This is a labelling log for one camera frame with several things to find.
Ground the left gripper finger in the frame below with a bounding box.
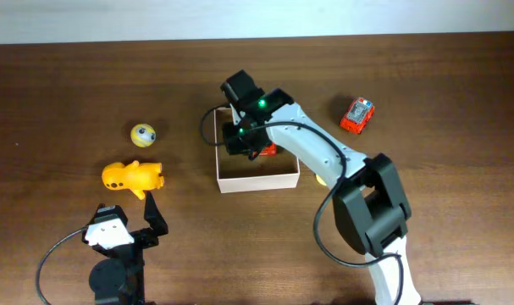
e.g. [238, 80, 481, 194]
[144, 191, 169, 236]
[89, 204, 128, 225]

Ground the red toy police car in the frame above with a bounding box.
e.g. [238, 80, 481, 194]
[340, 97, 375, 135]

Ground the red toy fire truck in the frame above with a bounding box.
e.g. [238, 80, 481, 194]
[260, 143, 277, 157]

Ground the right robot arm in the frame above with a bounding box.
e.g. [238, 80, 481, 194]
[221, 70, 422, 304]

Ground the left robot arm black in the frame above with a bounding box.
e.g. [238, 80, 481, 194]
[82, 191, 169, 305]

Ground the white cardboard box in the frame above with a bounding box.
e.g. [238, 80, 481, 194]
[213, 106, 301, 194]

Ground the orange toy dog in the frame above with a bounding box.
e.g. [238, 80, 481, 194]
[102, 160, 165, 200]

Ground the yellow wooden rattle drum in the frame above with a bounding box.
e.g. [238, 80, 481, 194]
[315, 175, 327, 186]

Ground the yellow face ball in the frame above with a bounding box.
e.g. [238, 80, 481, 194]
[130, 124, 157, 147]

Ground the right black cable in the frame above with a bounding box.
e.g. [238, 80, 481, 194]
[198, 103, 406, 305]

